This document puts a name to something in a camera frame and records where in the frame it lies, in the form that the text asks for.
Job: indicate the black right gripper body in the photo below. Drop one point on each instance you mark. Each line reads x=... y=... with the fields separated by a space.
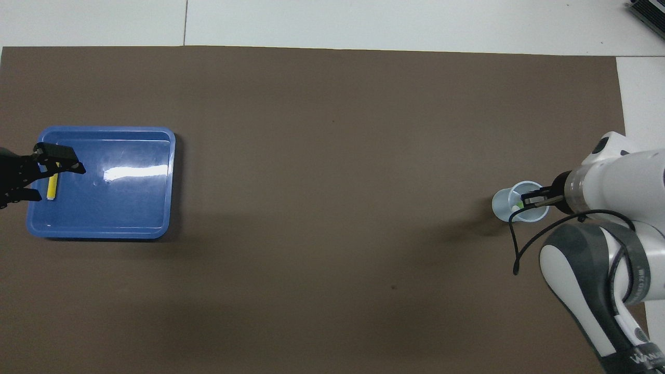
x=560 y=195

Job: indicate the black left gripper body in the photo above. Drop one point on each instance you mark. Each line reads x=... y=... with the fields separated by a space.
x=8 y=176

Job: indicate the green highlighter pen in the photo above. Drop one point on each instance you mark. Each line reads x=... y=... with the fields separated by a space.
x=518 y=206

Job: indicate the yellow highlighter pen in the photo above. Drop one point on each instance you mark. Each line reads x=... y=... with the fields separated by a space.
x=52 y=188

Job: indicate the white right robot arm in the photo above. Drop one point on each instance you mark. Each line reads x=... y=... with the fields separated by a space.
x=623 y=176

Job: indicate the translucent plastic cup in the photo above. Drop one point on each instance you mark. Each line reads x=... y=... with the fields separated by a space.
x=501 y=205

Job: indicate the blue plastic tray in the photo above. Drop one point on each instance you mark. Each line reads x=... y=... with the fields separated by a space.
x=130 y=208

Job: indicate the grey ribbed device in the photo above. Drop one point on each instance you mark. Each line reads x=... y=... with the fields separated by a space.
x=649 y=10

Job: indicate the brown paper table mat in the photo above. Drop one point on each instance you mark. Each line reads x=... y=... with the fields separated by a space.
x=332 y=156

